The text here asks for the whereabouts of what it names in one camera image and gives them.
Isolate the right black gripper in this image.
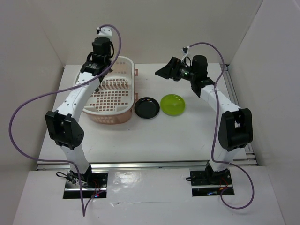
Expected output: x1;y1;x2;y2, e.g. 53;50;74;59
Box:
155;57;196;82

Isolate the green plate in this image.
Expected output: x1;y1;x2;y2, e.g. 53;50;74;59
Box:
160;94;186;116

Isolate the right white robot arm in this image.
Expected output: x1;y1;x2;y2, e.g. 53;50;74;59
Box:
155;55;253;185

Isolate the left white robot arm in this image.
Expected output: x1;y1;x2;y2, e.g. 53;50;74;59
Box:
45;37;114;187

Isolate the pink white dish rack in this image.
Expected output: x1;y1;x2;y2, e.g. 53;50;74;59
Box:
82;56;138;125

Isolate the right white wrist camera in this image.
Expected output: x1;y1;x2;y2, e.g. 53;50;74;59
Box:
181;46;190;58

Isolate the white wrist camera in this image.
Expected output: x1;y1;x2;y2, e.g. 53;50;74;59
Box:
181;46;190;58
97;26;113;39

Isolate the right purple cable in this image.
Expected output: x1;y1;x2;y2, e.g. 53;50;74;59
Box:
187;42;255;210

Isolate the purple cable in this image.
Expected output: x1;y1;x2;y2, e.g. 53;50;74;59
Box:
187;42;255;210
8;24;122;217

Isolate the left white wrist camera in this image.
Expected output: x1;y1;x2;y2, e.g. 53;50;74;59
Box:
97;26;113;39

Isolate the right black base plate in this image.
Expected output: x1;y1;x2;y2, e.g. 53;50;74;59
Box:
186;170;234;197

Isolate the aluminium rail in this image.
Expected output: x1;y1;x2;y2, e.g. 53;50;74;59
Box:
36;159;258;171

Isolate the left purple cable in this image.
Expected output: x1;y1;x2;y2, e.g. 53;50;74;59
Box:
8;24;122;217

